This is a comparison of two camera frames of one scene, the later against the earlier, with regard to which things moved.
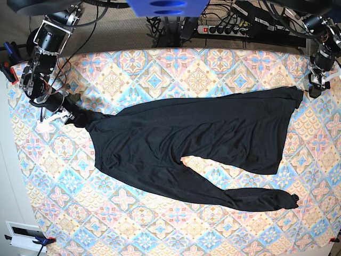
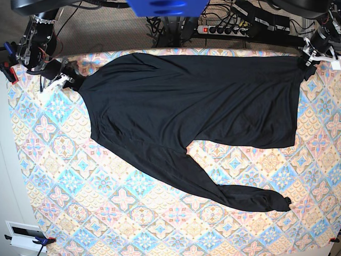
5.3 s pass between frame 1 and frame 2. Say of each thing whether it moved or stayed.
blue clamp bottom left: stayed
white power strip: stayed
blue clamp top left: stayed
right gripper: moved
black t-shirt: moved
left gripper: moved
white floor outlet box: stayed
